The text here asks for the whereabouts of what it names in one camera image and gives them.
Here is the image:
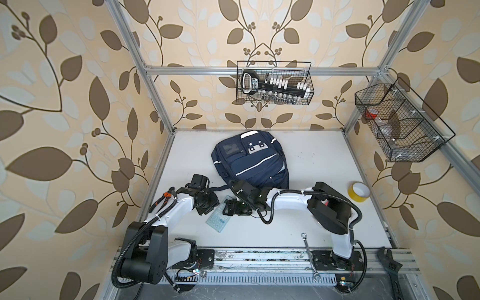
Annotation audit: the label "red cap clear bottle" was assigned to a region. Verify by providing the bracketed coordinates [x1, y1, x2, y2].
[364, 107, 392, 133]

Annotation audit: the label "orange black pliers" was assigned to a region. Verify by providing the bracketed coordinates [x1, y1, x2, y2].
[148, 187, 175, 213]

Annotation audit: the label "navy blue school backpack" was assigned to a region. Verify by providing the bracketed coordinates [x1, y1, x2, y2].
[211, 130, 290, 190]

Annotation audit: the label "black wire basket wall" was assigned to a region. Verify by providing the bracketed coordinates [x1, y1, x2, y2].
[236, 60, 315, 106]
[354, 77, 456, 163]

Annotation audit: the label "yellow tape roll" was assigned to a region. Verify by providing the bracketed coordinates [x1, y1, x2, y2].
[347, 182, 371, 203]

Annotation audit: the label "black wire basket back wall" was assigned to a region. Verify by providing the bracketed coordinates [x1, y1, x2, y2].
[236, 60, 315, 106]

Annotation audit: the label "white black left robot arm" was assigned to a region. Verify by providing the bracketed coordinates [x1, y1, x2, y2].
[111, 174, 220, 293]

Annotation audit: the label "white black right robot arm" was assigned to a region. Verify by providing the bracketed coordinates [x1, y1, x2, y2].
[214, 180, 368, 294]

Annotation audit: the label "socket set black rail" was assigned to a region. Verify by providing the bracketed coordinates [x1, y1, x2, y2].
[237, 69, 314, 99]

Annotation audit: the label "black adjustable wrench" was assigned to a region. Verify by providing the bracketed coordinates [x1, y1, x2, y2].
[376, 247, 404, 300]

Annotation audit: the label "silver combination wrench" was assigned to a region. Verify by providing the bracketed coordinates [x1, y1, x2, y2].
[301, 232, 321, 283]

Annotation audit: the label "light blue calculator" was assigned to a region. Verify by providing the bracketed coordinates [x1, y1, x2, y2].
[206, 196, 233, 233]

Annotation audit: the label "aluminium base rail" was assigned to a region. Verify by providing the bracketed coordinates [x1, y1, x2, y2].
[108, 245, 421, 286]

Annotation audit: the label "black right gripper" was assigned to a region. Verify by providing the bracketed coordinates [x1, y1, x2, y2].
[221, 197, 254, 215]

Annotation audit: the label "black wire basket right wall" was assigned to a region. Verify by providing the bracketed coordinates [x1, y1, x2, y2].
[354, 77, 456, 163]

